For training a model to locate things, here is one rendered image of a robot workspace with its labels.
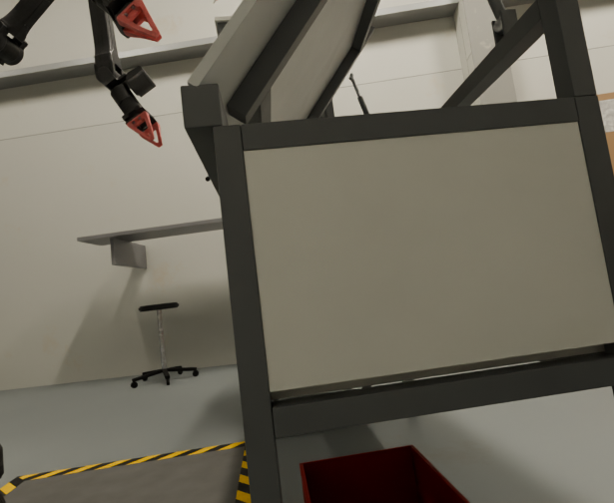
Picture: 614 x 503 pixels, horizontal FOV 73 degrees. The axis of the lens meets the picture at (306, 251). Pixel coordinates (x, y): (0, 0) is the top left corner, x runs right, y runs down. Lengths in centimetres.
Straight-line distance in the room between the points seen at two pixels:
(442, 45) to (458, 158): 393
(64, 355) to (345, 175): 423
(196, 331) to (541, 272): 361
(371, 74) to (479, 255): 379
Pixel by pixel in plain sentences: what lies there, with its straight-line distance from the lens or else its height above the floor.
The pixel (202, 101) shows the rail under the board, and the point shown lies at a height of 84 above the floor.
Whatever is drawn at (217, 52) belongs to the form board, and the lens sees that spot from 69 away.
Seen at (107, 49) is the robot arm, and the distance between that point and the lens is 150.
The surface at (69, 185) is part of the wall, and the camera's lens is 477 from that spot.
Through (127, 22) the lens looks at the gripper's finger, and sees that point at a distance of 103.
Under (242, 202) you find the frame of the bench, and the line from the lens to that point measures 60.
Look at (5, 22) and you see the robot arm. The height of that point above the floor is 147.
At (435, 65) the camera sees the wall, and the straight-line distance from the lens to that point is 448.
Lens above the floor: 54
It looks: 6 degrees up
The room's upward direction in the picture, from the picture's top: 7 degrees counter-clockwise
